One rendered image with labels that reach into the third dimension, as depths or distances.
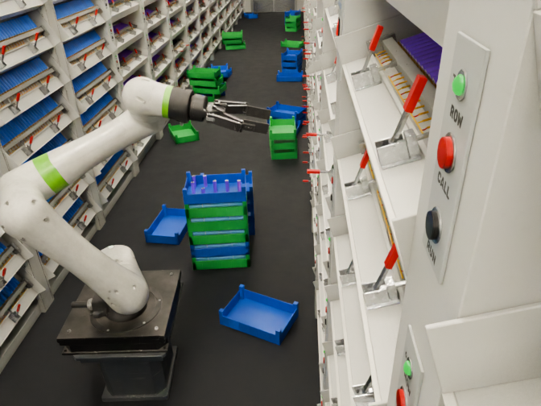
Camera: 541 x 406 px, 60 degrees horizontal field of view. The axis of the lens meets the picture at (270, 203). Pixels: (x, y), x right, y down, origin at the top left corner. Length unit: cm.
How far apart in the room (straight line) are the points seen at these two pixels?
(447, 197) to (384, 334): 33
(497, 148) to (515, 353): 11
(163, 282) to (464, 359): 168
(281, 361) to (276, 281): 50
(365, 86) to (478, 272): 53
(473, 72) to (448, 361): 14
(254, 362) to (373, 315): 146
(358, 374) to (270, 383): 120
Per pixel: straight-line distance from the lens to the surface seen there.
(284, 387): 194
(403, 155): 49
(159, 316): 174
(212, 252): 243
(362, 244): 70
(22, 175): 148
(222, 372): 200
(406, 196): 44
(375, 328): 57
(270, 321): 217
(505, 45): 20
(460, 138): 24
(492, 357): 27
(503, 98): 20
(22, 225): 133
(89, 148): 146
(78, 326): 180
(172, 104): 133
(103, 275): 145
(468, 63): 23
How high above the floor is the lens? 153
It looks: 30 degrees down
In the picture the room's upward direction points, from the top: 2 degrees counter-clockwise
